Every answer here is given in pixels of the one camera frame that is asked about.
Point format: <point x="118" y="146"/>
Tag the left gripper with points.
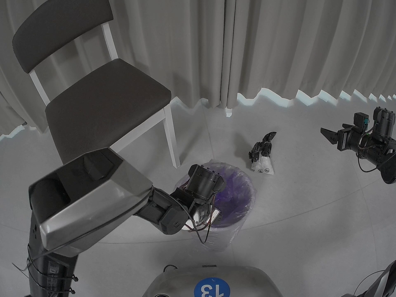
<point x="207" y="215"/>

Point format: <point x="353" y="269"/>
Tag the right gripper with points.
<point x="351" y="141"/>

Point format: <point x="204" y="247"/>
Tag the purple plastic bag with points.
<point x="238" y="193"/>

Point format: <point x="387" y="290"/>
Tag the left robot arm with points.
<point x="92" y="196"/>

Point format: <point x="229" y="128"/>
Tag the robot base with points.
<point x="213" y="283"/>

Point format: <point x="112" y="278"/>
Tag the white trash bin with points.
<point x="230" y="230"/>

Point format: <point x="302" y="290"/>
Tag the crumpled black plastic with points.
<point x="263" y="147"/>

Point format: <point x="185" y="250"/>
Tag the clear printed wrapper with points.
<point x="263" y="168"/>

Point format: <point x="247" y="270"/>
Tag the beige curtain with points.
<point x="309" y="42"/>
<point x="170" y="42"/>

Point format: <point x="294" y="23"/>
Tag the dark grey white chair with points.
<point x="108" y="104"/>

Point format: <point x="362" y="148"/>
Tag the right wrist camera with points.
<point x="361" y="121"/>

